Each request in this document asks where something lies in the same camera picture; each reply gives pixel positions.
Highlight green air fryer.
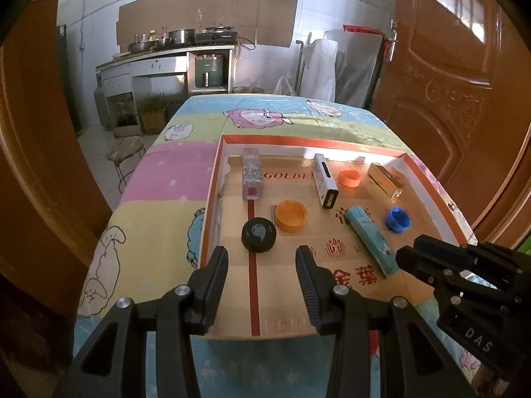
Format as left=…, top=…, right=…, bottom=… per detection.
left=195, top=54, right=225, bottom=88

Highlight grey gas cylinder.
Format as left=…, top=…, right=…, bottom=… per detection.
left=94, top=73, right=113, bottom=130

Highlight orange bottle cap in tray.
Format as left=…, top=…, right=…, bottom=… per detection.
left=338, top=169, right=361, bottom=189

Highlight brown wooden door left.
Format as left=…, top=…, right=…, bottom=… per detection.
left=1, top=0, right=112, bottom=320

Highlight gold rectangular box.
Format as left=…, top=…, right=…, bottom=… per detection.
left=367, top=163, right=403, bottom=199

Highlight white black rectangular box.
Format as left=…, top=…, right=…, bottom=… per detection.
left=312, top=154, right=339, bottom=209

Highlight colourful cartoon bed sheet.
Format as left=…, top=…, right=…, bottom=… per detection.
left=73, top=93, right=483, bottom=398

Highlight black frying pan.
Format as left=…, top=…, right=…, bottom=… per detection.
left=128, top=40, right=158, bottom=55

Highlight steel cooking pot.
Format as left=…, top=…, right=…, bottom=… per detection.
left=167, top=29, right=195, bottom=47

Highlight light orange bottle cap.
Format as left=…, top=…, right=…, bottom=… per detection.
left=275, top=199, right=308, bottom=233

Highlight small metal stool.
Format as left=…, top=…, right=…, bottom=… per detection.
left=105, top=136, right=146, bottom=193

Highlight blue bottle cap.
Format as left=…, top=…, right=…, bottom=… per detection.
left=385, top=207, right=411, bottom=233

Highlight black gas stove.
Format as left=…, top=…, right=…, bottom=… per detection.
left=194, top=26, right=239, bottom=46

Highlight white kitchen counter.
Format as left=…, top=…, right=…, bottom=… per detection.
left=96, top=44, right=240, bottom=134

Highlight light blue tube box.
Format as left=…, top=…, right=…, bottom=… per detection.
left=345, top=206, right=399, bottom=278

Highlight brown wooden door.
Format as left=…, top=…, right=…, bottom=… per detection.
left=1, top=0, right=112, bottom=320
left=373, top=0, right=530, bottom=246

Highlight brown wooden door right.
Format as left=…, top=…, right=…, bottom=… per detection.
left=373, top=0, right=530, bottom=246

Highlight shallow orange cardboard tray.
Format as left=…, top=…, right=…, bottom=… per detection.
left=199, top=135, right=475, bottom=340

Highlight cardboard sheet on wall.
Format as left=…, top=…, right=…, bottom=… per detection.
left=116, top=0, right=298, bottom=50

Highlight white cloth covered object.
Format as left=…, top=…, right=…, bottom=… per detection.
left=298, top=30, right=384, bottom=109

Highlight black round cap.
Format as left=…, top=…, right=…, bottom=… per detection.
left=241, top=218, right=276, bottom=253

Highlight clear plastic rectangular box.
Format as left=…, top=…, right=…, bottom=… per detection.
left=242, top=148, right=263, bottom=200

